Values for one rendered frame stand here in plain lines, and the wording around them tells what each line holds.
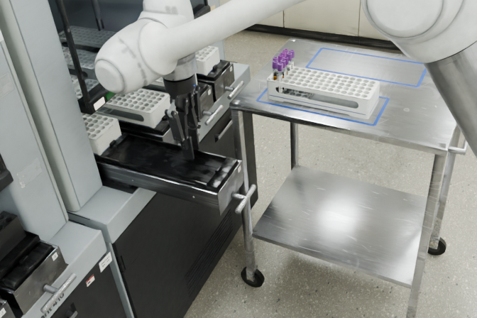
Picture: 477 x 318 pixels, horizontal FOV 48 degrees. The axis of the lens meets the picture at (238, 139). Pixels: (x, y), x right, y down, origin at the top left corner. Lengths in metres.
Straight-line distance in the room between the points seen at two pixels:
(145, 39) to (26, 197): 0.46
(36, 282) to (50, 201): 0.20
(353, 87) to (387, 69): 0.24
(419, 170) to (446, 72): 1.84
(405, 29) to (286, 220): 1.30
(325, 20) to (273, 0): 2.64
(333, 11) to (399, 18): 2.86
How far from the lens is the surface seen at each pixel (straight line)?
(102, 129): 1.44
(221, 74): 1.73
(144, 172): 1.36
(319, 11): 3.60
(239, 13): 0.98
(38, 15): 1.19
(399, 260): 1.83
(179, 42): 0.99
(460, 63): 0.80
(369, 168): 2.60
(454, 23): 0.75
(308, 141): 2.75
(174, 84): 1.23
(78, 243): 1.33
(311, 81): 1.50
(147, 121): 1.49
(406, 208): 2.01
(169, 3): 1.13
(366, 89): 1.48
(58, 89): 1.25
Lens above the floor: 1.64
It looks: 36 degrees down
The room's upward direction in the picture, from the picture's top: 5 degrees counter-clockwise
